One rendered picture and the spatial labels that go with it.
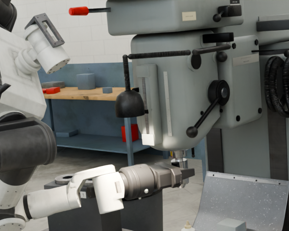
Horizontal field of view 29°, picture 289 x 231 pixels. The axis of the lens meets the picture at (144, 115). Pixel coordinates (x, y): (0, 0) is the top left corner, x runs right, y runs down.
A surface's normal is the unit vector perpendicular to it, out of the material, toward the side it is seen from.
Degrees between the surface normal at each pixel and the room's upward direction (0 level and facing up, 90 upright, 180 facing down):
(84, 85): 90
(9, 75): 58
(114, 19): 90
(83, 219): 90
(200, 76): 90
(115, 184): 71
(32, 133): 38
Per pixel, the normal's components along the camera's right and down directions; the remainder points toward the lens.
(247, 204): -0.60, -0.29
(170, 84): -0.38, 0.18
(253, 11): 0.77, 0.04
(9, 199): 0.19, 0.81
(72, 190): -0.04, -0.13
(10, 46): 0.75, -0.54
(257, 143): -0.63, 0.18
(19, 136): 0.37, -0.63
